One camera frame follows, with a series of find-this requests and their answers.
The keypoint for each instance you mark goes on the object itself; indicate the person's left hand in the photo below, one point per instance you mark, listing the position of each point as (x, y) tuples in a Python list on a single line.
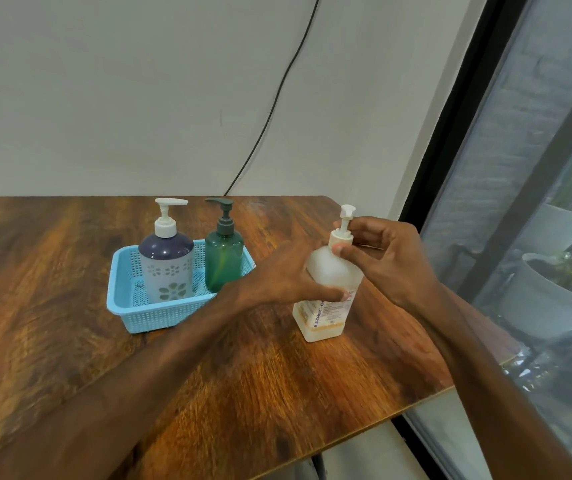
[(273, 274)]

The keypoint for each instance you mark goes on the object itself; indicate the person's right hand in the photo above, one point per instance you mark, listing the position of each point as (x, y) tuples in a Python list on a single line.
[(401, 264)]

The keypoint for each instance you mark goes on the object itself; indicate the person's right thumb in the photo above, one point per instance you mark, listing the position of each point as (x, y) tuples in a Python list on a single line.
[(356, 253)]

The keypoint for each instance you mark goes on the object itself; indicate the person's left thumb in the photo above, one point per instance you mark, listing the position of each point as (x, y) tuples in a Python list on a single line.
[(328, 293)]

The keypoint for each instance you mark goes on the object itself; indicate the white pump bottle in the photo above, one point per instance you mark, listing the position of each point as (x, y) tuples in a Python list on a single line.
[(323, 319)]

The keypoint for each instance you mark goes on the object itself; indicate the person's right forearm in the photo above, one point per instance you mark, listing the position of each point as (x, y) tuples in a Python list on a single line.
[(496, 394)]

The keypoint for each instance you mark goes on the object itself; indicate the person's left forearm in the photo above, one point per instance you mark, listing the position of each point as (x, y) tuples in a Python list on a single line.
[(116, 389)]

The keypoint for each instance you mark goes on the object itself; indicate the green pump bottle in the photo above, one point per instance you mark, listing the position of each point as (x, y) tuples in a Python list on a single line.
[(223, 262)]

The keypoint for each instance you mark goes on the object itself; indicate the navy floral pump bottle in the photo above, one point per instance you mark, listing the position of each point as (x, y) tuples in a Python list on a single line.
[(166, 274)]

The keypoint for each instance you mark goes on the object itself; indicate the large white plant pot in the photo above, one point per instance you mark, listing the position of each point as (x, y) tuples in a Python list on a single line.
[(541, 304)]

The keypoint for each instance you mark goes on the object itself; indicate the light blue plastic basket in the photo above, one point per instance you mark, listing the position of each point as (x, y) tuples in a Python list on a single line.
[(131, 304)]

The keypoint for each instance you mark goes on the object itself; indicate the small white plant pot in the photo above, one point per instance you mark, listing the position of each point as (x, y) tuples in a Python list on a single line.
[(561, 229)]

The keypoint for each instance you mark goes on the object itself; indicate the black window frame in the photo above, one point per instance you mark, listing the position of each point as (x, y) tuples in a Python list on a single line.
[(445, 144)]

